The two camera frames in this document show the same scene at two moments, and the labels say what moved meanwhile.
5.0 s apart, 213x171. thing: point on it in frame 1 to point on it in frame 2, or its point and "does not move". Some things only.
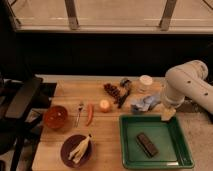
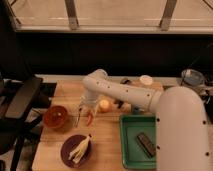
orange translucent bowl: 55,117 does not move
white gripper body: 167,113 to 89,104
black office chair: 22,104 does not move
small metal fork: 80,107 does not move
